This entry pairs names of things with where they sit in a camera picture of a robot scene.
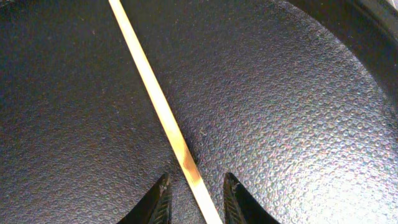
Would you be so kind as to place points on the round black tray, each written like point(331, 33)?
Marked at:
point(258, 88)

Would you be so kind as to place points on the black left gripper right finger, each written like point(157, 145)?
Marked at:
point(240, 207)

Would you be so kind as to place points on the wooden chopstick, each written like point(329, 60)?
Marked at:
point(166, 117)

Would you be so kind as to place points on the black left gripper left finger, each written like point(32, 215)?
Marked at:
point(155, 207)

